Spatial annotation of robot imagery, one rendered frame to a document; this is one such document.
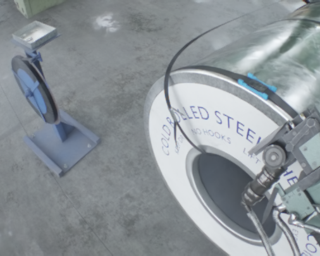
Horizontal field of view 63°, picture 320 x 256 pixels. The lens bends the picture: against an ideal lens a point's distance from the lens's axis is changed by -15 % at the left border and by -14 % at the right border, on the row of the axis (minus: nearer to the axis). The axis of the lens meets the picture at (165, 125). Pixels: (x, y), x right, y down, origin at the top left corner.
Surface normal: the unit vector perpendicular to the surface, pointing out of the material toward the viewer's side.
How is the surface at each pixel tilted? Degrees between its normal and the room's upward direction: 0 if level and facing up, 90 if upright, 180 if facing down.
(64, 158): 0
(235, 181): 29
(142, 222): 0
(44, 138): 0
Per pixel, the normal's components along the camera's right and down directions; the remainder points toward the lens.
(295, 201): -0.52, 0.14
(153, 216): -0.04, -0.69
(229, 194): 0.21, -0.44
